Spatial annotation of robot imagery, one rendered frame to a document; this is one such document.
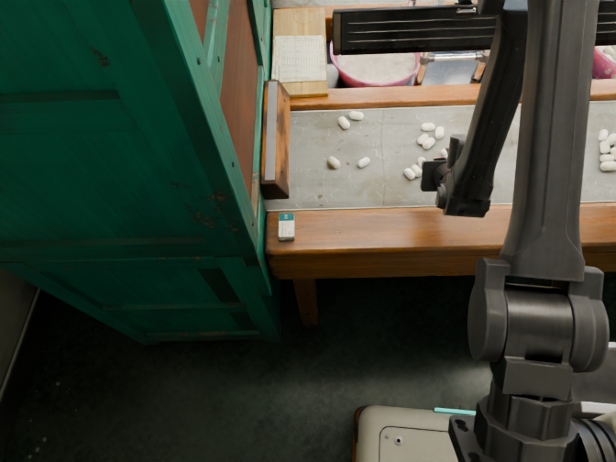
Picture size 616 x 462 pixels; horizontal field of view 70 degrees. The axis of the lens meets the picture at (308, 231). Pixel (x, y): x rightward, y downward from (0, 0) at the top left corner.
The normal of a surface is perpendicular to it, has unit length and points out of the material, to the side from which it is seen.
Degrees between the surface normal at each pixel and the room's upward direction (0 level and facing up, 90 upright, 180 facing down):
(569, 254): 27
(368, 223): 0
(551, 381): 37
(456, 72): 0
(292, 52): 0
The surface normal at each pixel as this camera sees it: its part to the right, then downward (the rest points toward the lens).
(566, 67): -0.14, 0.02
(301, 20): -0.04, -0.44
